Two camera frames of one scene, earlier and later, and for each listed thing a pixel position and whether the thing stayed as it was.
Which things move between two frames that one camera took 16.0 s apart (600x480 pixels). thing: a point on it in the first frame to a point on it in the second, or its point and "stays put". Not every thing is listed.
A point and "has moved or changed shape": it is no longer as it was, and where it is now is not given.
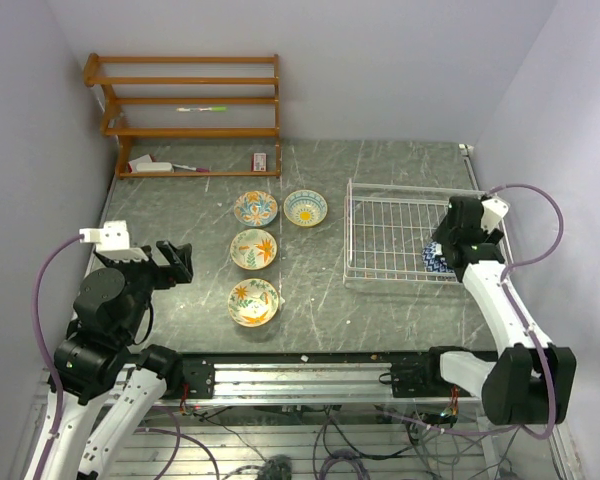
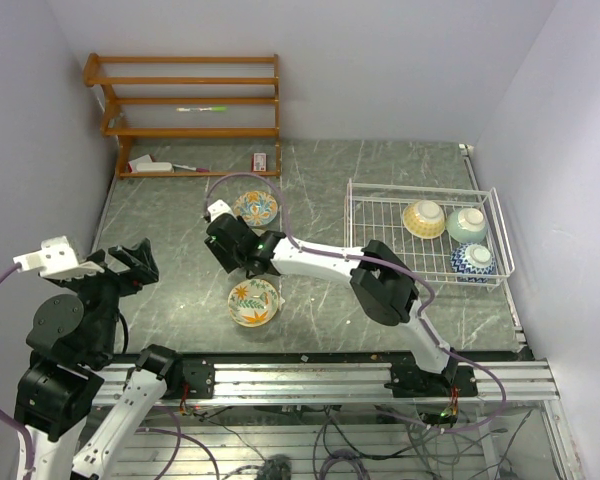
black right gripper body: (440, 236) to (229, 260)
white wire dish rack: (386, 227) stays put
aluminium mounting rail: (313, 383) stays put
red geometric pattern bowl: (434, 264) has moved or changed shape
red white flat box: (148, 158) stays put
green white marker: (212, 109) stays put
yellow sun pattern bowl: (305, 207) to (424, 219)
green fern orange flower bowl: (253, 302) stays put
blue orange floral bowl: (255, 208) stays put
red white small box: (259, 162) stays put
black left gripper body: (144, 275) to (111, 283)
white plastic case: (153, 167) stays put
